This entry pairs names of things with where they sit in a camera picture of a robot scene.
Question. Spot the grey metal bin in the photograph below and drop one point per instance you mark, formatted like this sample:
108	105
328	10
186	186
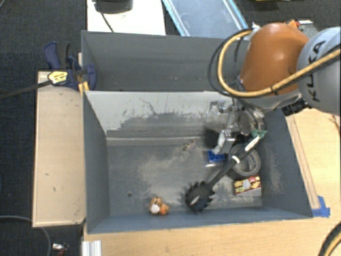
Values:
149	143

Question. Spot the pale wood board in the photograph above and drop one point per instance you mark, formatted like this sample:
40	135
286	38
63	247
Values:
58	153

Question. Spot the grey tape roll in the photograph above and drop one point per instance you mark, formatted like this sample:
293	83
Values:
249	168

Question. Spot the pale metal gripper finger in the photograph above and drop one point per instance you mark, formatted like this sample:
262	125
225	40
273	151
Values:
223	143
213	166

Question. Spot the small colourful printed box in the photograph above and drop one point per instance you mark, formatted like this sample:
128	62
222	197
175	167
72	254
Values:
247	185

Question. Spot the black pasta spoon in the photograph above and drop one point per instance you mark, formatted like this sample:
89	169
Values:
198	199

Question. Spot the orange toy animal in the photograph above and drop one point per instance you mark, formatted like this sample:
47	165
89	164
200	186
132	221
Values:
159	206

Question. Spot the blue toy block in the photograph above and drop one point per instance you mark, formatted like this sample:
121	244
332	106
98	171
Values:
214	157

